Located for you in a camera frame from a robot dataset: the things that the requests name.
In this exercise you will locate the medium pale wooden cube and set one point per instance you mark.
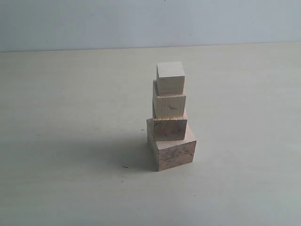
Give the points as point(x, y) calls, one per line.
point(168, 106)

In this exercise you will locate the smallest wooden cube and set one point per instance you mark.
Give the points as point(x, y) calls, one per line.
point(170, 78)

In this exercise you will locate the striped medium-large wooden cube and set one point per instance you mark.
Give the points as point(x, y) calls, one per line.
point(168, 129)

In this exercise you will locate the largest wooden cube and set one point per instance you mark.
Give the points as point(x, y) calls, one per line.
point(169, 154)

